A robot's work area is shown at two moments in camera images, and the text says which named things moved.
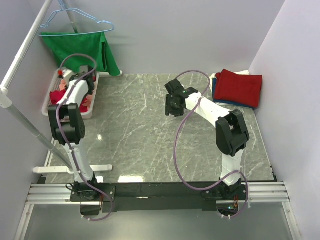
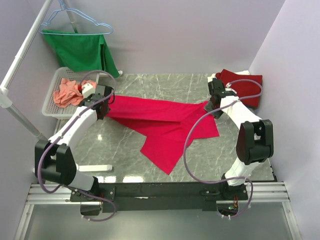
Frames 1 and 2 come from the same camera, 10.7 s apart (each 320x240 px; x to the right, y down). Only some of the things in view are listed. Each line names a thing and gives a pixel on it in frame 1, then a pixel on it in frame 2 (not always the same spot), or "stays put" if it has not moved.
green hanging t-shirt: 91,44 stays put
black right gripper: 169,110 to 208,106
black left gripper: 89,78 to 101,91
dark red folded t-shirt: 244,89 stays put
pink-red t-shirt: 56,95 to 173,125
